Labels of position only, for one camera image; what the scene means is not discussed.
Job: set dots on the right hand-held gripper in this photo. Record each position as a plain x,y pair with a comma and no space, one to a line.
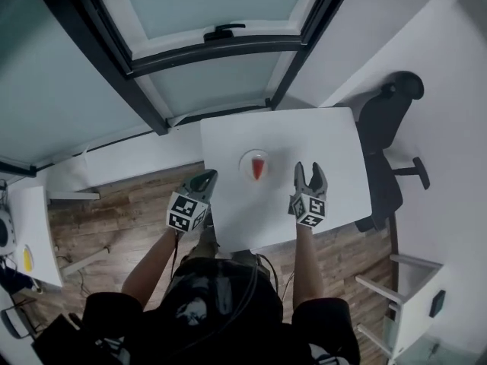
310,209

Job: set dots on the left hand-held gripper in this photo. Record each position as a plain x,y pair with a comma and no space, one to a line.
186,211

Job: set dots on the round white plate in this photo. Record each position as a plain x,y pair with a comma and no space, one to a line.
245,164

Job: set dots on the red watermelon slice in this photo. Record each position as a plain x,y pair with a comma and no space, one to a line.
258,167

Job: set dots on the person's right forearm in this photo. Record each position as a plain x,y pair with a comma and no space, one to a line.
306,264

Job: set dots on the person's left forearm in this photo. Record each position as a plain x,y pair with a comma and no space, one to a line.
150,268

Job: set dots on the white square table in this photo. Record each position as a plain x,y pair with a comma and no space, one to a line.
266,211

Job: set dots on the person's trouser leg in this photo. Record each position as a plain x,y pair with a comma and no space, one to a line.
203,243

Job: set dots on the black office chair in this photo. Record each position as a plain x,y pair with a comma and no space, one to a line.
384,127

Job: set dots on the black-framed window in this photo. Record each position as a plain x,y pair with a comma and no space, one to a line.
144,89

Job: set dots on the person's black shirt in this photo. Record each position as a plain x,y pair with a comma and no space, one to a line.
213,318

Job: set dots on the white side table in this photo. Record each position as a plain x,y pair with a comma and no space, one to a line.
426,291
32,223

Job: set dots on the small black box device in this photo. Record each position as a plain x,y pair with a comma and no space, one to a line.
437,303

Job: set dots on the yellow object on side table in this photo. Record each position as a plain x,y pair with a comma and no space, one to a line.
32,259

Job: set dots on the white round device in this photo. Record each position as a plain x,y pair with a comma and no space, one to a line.
5,232

